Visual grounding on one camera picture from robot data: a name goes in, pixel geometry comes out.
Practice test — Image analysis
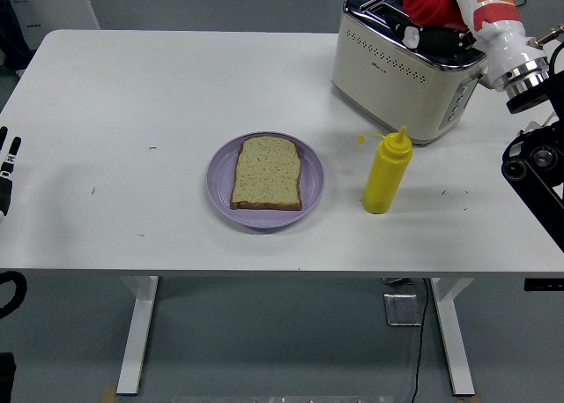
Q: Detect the white ribbed appliance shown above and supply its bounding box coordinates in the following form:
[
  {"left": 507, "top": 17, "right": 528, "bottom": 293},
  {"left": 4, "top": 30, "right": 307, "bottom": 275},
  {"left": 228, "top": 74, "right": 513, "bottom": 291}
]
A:
[{"left": 6, "top": 0, "right": 102, "bottom": 54}]

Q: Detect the purple round plate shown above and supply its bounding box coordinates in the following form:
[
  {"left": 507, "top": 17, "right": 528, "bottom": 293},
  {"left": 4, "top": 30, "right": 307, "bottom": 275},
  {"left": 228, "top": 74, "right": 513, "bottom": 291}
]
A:
[{"left": 205, "top": 131, "right": 327, "bottom": 230}]

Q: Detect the black table control panel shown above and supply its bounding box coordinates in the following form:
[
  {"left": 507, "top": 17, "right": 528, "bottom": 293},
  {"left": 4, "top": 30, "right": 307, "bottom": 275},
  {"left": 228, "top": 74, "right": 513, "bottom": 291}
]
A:
[{"left": 523, "top": 278, "right": 564, "bottom": 292}]

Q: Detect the cream and chrome toaster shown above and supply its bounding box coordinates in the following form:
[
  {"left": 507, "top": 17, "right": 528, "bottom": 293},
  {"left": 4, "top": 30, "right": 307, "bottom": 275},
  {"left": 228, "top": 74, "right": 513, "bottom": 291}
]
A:
[{"left": 330, "top": 0, "right": 491, "bottom": 147}]

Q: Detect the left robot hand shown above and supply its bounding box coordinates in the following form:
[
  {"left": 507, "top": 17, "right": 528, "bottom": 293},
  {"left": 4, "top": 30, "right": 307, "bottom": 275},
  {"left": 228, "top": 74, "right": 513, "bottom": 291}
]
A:
[{"left": 0, "top": 126, "right": 23, "bottom": 220}]

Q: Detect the metal floor socket plate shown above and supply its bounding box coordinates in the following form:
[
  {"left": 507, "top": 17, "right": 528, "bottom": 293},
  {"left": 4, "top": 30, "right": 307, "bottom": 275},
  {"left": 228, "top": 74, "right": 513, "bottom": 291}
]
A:
[{"left": 382, "top": 292, "right": 425, "bottom": 328}]

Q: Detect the white table leg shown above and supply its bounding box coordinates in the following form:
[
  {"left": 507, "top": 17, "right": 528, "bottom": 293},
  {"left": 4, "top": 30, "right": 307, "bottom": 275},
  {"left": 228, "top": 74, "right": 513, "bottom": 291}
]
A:
[
  {"left": 115, "top": 275, "right": 160, "bottom": 397},
  {"left": 430, "top": 277, "right": 478, "bottom": 398}
]

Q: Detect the slice of bread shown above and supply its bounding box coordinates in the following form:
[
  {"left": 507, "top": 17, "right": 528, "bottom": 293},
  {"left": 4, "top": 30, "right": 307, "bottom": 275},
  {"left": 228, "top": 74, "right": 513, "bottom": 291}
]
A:
[{"left": 229, "top": 136, "right": 305, "bottom": 212}]

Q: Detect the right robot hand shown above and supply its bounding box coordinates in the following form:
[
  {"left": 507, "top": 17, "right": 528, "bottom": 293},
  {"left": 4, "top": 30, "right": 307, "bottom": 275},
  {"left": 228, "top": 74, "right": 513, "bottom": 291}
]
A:
[{"left": 393, "top": 0, "right": 537, "bottom": 89}]

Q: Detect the yellow squeeze bottle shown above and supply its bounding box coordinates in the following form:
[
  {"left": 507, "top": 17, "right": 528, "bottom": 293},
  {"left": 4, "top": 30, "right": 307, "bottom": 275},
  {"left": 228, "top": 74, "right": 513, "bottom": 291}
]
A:
[{"left": 356, "top": 125, "right": 414, "bottom": 215}]

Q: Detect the red squeeze bottle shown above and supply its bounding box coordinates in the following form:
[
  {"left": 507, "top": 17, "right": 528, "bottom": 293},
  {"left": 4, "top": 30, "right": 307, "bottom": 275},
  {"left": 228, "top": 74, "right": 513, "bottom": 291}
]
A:
[{"left": 355, "top": 0, "right": 469, "bottom": 34}]

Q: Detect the person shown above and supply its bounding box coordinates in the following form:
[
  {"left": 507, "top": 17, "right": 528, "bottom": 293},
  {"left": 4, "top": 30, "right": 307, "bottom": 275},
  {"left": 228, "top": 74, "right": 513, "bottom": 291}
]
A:
[{"left": 0, "top": 0, "right": 35, "bottom": 72}]

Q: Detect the black floor cable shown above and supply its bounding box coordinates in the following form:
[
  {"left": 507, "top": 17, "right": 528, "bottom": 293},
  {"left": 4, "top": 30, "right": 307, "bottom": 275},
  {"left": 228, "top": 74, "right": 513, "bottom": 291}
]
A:
[{"left": 411, "top": 278, "right": 431, "bottom": 403}]

